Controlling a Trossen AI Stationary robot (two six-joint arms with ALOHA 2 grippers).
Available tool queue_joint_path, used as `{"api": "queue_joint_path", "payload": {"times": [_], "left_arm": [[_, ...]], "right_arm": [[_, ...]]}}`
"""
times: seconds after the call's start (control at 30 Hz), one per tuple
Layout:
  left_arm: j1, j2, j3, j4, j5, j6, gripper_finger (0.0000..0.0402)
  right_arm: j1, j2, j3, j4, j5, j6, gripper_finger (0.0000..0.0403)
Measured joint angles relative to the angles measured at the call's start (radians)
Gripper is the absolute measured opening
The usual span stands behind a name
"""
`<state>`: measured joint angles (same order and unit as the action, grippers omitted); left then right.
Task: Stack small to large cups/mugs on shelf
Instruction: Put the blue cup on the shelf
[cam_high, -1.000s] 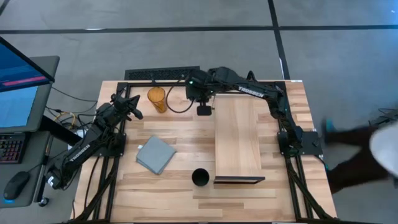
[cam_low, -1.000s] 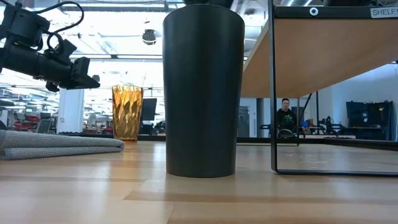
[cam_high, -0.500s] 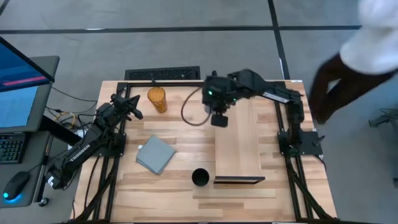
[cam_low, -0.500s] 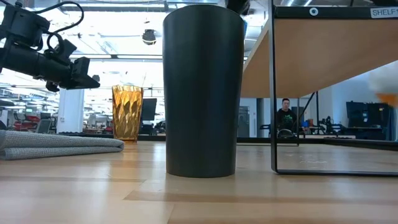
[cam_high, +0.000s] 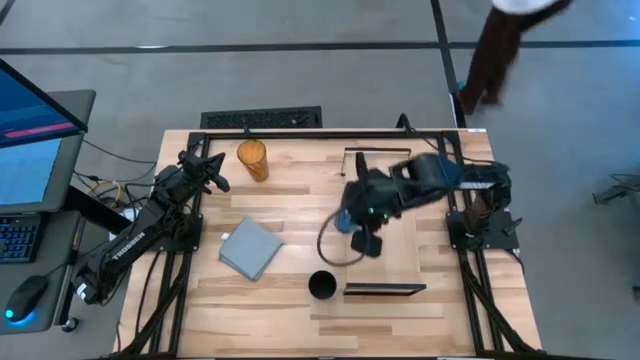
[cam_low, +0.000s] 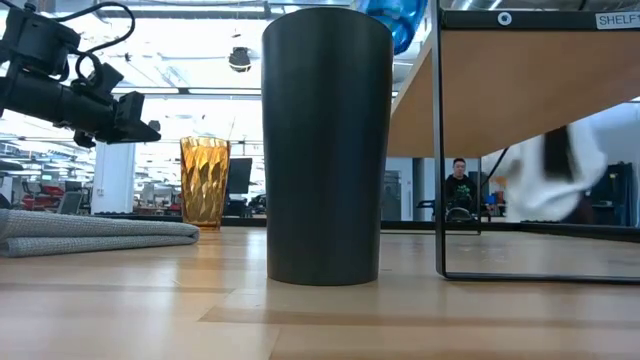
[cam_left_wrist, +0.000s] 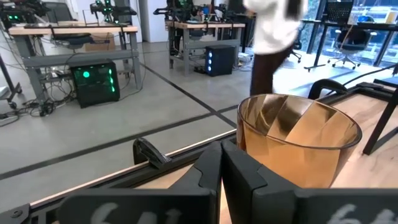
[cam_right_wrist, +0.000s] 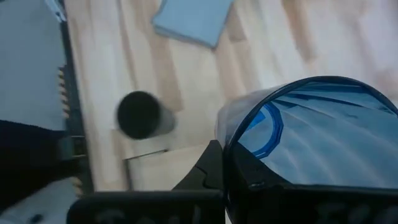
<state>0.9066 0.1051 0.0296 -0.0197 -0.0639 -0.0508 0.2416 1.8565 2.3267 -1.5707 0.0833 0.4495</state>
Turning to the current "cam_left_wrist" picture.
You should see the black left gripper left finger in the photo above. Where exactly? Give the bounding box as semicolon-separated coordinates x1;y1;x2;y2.
57;140;223;224

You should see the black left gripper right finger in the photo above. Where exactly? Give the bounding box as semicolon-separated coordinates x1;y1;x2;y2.
221;139;398;224

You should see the amber translucent plastic cup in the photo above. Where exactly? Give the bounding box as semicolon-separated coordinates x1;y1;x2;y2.
236;93;363;189

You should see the black table clamp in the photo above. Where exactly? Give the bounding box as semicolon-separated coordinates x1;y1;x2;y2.
132;137;172;170

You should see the computer tower with blue lights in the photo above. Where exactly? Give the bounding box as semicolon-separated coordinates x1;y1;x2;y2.
204;44;236;77

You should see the computer tower with green lights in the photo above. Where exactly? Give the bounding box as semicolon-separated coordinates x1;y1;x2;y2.
68;58;121;109

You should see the person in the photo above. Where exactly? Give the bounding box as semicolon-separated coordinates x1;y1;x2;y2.
242;0;309;97

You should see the wooden workbench with grey legs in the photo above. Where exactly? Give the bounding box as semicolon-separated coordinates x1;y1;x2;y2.
7;22;143;104
165;20;246;77

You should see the brown cardboard box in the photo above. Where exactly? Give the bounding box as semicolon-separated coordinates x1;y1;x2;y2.
83;32;116;52

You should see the black office chair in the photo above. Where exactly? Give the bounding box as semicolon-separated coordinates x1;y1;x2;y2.
327;28;377;70
45;2;94;51

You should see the black desk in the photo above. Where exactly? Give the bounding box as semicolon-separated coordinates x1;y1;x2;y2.
302;17;398;73

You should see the black rolling stand leg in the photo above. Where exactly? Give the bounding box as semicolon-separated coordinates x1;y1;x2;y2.
0;55;23;110

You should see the black cable loop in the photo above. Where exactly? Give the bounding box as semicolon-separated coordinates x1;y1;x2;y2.
307;78;349;101

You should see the wooden tray with black handles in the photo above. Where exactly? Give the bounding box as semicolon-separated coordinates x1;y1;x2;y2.
362;77;398;156

